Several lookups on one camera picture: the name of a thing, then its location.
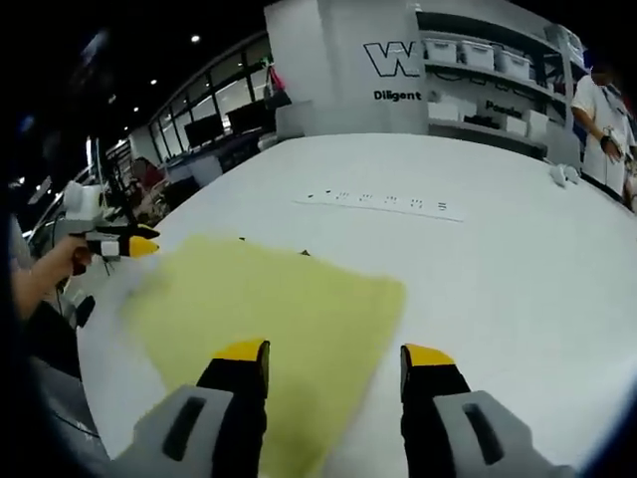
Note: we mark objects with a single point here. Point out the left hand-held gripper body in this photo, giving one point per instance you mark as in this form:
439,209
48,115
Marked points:
83,204

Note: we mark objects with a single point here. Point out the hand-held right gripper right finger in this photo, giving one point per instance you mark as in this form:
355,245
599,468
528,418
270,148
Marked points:
433,418

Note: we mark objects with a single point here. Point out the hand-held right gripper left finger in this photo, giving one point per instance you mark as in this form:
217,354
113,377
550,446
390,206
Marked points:
234,413

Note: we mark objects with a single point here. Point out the yellow garment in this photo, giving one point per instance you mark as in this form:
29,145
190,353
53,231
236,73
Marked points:
278,309

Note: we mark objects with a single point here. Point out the person's left hand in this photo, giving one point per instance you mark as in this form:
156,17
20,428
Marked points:
72,259

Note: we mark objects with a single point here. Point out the small black object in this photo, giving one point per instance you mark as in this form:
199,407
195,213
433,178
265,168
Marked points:
84,311

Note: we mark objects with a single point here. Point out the grey counter desk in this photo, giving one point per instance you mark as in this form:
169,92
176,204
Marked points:
219,159

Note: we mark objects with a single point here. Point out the black computer monitor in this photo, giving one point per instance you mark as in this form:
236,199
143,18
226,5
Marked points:
203,132
245,118

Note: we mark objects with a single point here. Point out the hanging handbag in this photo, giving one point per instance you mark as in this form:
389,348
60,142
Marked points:
278,94

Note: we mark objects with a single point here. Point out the white power strip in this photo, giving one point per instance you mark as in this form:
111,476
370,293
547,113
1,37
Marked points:
378,205

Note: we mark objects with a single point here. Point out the white crumpled cloth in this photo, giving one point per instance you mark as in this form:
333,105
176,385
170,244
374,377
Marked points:
563,175

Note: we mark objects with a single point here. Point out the white storage bin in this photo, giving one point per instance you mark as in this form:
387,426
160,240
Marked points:
512,62
476,54
441,51

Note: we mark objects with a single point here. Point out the grey shelving rack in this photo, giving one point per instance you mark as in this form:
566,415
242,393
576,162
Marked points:
562,60

